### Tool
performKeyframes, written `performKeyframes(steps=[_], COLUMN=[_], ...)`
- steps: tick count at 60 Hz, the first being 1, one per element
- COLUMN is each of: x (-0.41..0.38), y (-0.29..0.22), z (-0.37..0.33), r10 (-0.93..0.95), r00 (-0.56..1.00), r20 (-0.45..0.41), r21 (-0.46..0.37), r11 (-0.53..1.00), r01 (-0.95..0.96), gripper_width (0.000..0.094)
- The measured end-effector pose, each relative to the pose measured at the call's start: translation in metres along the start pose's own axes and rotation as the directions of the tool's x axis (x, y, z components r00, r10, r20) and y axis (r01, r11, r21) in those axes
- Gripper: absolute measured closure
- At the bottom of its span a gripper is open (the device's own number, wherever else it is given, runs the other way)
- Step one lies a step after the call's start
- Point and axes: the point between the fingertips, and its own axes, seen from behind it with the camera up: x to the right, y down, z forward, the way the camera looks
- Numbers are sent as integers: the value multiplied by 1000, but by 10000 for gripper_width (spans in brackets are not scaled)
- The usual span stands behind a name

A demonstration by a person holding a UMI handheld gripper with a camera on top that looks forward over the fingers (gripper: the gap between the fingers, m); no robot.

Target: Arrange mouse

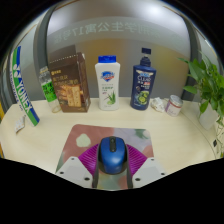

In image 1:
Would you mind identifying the blue and black computer mouse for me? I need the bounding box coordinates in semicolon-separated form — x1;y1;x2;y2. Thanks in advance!
97;135;129;175

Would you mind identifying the brown cardboard box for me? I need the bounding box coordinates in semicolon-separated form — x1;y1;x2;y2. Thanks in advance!
48;51;92;114

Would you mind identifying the white green blue tube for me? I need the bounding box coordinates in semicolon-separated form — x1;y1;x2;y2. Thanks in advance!
9;45;41;127

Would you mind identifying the pastel patterned mouse pad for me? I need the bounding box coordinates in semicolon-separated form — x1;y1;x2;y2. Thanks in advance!
54;124;155;191

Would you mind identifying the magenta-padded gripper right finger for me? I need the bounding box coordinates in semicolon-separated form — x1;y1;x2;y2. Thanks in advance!
124;143;167;189

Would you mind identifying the small white jar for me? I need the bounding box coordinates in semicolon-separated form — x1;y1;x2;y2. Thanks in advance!
164;94;184;117

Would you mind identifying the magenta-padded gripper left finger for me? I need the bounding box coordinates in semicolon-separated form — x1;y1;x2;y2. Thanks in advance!
54;143;101;189

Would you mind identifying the crumpled white tissue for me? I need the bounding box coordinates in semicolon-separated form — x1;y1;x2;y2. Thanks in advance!
150;96;167;113

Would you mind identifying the clear bottle with green label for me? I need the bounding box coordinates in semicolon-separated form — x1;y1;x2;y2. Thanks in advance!
38;65;62;114

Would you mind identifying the white bottle with blue cap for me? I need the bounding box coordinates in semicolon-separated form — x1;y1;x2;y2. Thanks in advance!
94;54;122;112

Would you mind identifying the green plant in white pot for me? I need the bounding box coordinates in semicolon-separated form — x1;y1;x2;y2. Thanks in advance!
178;51;224;158

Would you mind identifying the dark blue pump bottle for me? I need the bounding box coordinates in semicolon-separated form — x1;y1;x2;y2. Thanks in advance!
129;47;157;111

